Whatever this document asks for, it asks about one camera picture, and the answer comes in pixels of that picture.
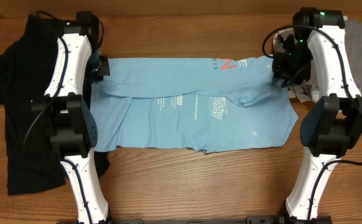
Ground grey folded shorts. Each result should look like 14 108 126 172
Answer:
345 20 362 95

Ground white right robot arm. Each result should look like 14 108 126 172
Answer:
247 7 362 223

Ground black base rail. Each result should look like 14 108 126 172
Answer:
98 215 333 224

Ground light blue t-shirt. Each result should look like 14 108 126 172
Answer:
91 56 298 153

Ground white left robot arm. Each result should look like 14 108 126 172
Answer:
24 11 113 224

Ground black shirt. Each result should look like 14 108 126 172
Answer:
0 14 111 196

